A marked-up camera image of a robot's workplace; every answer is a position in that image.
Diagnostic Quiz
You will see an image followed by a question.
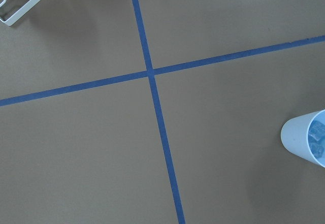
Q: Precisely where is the light blue plastic cup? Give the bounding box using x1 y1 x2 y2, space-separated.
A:
280 110 324 168

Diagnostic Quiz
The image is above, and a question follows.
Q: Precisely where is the white wire cup rack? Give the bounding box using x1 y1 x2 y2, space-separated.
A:
0 0 64 27

